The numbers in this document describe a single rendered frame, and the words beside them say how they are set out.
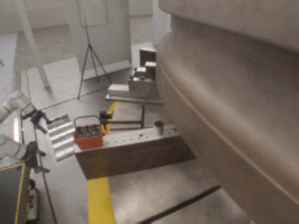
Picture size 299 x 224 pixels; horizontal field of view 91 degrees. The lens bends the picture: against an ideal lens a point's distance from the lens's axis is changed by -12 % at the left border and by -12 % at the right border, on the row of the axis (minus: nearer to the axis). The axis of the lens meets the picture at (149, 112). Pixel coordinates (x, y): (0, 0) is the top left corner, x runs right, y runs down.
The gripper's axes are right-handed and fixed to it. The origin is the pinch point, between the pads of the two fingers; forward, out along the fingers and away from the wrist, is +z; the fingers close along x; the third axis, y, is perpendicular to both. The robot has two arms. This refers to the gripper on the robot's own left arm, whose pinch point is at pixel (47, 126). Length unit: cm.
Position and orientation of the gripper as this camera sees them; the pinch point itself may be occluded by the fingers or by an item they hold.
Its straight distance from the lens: 145.7
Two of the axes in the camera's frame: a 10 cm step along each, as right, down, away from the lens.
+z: 4.2, 7.2, 5.5
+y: 8.7, -4.8, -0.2
